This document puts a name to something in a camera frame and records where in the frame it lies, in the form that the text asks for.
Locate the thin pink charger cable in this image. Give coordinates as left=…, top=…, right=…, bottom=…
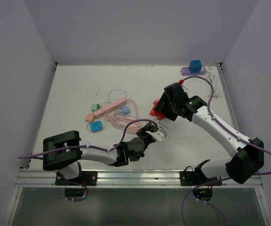
left=85, top=101, right=117, bottom=134

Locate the purple power strip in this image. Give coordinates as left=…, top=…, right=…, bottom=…
left=181, top=66, right=207, bottom=76

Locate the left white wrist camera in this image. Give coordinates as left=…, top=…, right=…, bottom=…
left=147, top=127, right=167, bottom=142

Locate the aluminium front rail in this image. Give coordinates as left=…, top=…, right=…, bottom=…
left=15, top=167, right=264, bottom=189

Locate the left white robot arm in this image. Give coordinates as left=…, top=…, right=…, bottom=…
left=42, top=119, right=166, bottom=185

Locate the green plug adapter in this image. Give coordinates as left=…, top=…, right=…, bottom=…
left=91, top=104, right=100, bottom=112

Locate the blue plug adapter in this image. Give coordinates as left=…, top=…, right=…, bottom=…
left=90, top=121, right=104, bottom=133

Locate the white coiled power cord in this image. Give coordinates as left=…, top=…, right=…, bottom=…
left=205, top=72, right=222, bottom=98

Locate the light blue plug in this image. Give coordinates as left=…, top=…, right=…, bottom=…
left=120, top=106, right=131, bottom=115

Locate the red cube adapter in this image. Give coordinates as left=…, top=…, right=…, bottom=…
left=150, top=103, right=165, bottom=121

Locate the pink power strip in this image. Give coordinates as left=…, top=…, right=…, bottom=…
left=93, top=98, right=127, bottom=119

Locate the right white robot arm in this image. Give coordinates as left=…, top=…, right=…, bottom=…
left=154, top=82, right=264, bottom=185

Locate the salmon charger plug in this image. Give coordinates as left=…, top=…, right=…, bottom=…
left=85, top=113, right=95, bottom=123

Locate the blue cube adapter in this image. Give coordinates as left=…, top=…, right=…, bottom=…
left=189, top=60, right=202, bottom=73

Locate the thin light blue cable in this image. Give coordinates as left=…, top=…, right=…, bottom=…
left=108, top=89, right=128, bottom=102

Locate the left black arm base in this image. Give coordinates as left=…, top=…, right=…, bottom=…
left=55, top=168, right=98, bottom=202

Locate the pink power strip cord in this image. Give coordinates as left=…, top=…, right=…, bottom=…
left=109, top=97, right=141, bottom=132

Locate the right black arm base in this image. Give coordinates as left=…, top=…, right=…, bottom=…
left=179, top=160, right=222, bottom=202

